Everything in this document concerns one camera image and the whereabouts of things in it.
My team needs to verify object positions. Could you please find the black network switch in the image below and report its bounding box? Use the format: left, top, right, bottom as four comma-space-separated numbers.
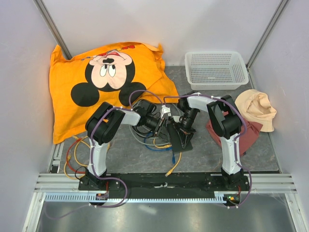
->
167, 124, 193, 153

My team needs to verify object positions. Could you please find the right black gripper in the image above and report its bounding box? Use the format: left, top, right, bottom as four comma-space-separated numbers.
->
174, 108, 198, 148

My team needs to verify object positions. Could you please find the black ethernet cable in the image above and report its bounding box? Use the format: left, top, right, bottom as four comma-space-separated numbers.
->
132, 100, 160, 138

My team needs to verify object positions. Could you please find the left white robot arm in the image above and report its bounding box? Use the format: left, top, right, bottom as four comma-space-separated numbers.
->
80, 101, 166, 190

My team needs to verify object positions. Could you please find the blue ethernet cable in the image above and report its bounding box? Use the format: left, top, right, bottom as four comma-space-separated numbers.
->
144, 137, 177, 165

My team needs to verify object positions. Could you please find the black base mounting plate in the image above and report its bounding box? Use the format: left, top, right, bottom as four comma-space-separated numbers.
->
78, 172, 250, 192

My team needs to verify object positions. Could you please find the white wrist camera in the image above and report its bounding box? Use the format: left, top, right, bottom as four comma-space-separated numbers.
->
160, 104, 171, 119
172, 116, 180, 122

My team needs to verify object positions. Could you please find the aluminium frame rail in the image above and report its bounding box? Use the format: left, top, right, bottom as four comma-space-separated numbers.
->
35, 174, 297, 193

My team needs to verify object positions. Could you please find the peach bucket hat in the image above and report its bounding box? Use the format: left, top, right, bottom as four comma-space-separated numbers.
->
235, 89, 277, 132

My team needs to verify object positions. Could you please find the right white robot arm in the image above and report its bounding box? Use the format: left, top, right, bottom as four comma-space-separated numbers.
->
167, 92, 249, 190

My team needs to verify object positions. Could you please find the orange Mickey Mouse pillow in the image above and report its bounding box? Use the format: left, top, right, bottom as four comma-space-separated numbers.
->
49, 42, 178, 144

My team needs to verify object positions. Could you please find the red folded cloth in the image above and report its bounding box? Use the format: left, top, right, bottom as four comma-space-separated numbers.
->
206, 119, 263, 156

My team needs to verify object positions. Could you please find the red ethernet cable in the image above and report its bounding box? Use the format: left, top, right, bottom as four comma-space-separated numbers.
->
65, 140, 89, 178

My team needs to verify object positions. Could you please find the grey slotted cable duct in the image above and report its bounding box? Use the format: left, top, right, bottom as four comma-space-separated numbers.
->
45, 192, 226, 203

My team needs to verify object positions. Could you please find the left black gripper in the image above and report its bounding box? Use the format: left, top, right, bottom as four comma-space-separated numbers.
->
145, 115, 171, 143

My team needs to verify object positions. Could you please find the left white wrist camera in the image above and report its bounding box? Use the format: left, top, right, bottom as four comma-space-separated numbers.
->
160, 104, 171, 119

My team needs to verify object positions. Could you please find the white perforated plastic basket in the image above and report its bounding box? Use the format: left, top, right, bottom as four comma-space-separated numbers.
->
184, 51, 249, 90

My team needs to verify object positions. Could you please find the grey ethernet cable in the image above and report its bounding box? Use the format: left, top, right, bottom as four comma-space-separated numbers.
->
129, 100, 188, 148

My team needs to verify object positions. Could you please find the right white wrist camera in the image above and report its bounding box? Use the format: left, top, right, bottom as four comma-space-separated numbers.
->
172, 116, 180, 122

